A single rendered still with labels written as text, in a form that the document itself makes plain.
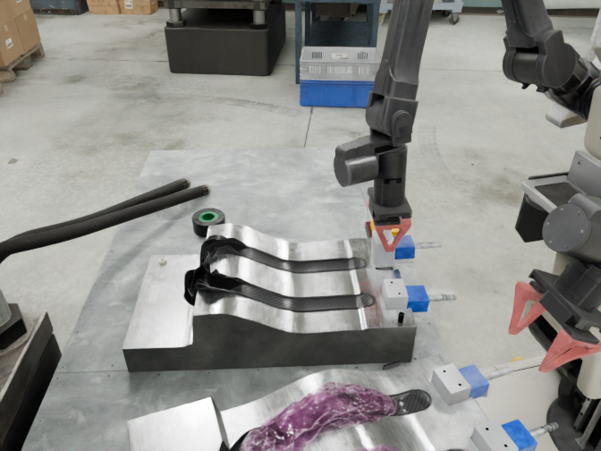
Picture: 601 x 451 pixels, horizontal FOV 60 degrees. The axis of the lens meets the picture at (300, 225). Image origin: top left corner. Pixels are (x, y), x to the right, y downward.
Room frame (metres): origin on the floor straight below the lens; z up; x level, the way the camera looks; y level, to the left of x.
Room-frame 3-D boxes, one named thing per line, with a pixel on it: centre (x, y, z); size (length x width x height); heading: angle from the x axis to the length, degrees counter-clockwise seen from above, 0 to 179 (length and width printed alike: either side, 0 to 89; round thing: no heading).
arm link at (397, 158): (0.82, -0.15, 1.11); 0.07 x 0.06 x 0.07; 112
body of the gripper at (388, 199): (0.82, -0.16, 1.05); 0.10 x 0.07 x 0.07; 3
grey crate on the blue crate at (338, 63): (4.07, -0.31, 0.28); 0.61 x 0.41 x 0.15; 85
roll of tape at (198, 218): (1.06, 0.22, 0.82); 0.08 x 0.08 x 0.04
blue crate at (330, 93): (4.08, -0.30, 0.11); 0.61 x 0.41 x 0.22; 85
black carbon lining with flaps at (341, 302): (0.74, 0.04, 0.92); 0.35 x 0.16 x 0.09; 93
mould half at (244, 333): (0.75, 0.06, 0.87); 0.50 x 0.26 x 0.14; 93
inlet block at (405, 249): (0.82, -0.21, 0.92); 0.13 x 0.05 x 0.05; 93
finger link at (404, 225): (0.80, -0.17, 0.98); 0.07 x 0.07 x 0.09; 3
